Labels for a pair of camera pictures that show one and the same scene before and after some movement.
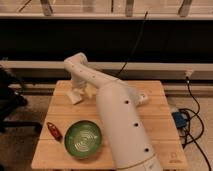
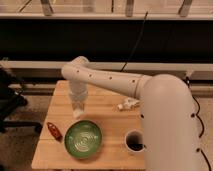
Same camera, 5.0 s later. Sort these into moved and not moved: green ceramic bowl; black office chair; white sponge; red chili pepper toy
Moved: white sponge
Not moved: red chili pepper toy; green ceramic bowl; black office chair
